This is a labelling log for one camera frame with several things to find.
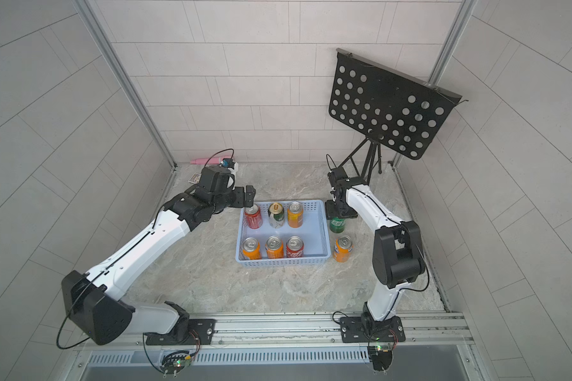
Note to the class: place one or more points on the circuit board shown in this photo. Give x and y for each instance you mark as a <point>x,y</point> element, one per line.
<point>381,356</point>
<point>174,363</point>

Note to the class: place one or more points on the right circuit board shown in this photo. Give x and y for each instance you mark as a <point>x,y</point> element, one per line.
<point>381,356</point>

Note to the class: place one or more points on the light blue plastic basket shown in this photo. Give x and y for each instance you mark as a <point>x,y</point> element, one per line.
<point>313,232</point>

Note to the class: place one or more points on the orange Fanta can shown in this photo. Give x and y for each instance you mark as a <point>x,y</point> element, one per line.
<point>342,249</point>

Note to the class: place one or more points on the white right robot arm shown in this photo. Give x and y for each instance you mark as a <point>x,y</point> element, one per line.
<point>397,258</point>

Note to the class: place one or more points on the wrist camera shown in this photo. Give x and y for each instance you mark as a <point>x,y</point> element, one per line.
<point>219,178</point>
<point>337,176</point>

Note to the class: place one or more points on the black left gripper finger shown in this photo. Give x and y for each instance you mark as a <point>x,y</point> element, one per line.
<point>249,195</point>
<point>238,197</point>

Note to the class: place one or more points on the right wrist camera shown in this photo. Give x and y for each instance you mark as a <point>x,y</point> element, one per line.
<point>337,176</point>

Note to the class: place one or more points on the black perforated music stand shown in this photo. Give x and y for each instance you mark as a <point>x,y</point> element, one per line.
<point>390,109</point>

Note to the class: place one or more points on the orange can front left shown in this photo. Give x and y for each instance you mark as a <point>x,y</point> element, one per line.
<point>251,249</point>

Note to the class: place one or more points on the white green beer can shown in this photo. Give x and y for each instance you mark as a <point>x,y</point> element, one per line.
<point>276,215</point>

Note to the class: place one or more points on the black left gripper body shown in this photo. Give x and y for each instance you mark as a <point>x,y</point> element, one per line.
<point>222,202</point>

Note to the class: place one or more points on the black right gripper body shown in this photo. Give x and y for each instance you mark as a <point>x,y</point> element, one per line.
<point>335,207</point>

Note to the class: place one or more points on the orange yellow soda can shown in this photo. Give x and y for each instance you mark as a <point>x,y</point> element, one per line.
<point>295,215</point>

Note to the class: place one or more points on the red cola can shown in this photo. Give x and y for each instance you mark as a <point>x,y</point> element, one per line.
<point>253,217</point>
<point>294,247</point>

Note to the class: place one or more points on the pink handheld microphone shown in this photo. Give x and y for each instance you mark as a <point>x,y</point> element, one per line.
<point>206,161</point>

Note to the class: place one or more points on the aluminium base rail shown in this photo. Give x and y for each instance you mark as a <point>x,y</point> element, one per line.
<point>268,339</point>

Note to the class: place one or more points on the red cola can front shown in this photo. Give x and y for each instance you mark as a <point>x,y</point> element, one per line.
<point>294,247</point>

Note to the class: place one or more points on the orange can front middle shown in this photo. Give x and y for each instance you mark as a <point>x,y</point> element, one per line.
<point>274,247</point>

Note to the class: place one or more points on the red cola can back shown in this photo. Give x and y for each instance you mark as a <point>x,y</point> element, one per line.
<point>253,217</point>

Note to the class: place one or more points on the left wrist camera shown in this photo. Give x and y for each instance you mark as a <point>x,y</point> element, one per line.
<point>219,178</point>

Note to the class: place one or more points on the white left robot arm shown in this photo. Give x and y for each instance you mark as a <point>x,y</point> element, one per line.
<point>94,299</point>

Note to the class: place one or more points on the green Sprite can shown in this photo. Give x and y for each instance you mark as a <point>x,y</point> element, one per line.
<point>337,225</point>

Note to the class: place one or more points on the left circuit board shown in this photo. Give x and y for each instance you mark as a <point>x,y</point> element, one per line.
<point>174,363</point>

